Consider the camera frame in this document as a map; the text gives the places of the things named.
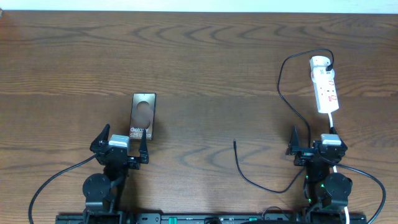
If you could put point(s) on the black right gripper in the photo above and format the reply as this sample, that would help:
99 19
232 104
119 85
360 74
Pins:
305 155

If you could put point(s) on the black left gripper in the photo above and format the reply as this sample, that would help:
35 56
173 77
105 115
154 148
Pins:
121 156

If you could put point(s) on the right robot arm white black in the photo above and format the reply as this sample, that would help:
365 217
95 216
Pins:
327 191

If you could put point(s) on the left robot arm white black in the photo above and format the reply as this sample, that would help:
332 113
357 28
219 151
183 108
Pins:
103 191

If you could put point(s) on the white charger adapter plug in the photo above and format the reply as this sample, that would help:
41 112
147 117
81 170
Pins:
319 61

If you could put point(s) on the white power strip red switches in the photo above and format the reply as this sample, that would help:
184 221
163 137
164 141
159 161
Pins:
325 90

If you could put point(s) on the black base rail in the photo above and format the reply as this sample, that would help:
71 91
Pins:
156 218

